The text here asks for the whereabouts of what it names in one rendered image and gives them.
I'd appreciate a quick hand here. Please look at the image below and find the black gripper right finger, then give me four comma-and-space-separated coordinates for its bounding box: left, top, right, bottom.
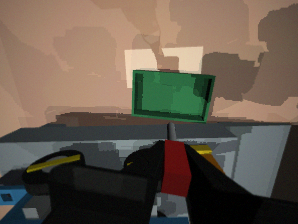
184, 144, 298, 224

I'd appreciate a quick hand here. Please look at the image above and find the grey ramp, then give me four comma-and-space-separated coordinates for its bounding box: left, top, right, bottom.
0, 122, 298, 221

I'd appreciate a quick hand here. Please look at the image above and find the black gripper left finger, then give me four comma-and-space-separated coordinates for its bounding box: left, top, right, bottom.
47, 140, 165, 224

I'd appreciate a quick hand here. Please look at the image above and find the yellow wedge chock with orange handle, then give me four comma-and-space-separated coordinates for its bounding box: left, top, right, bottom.
189, 144, 226, 175

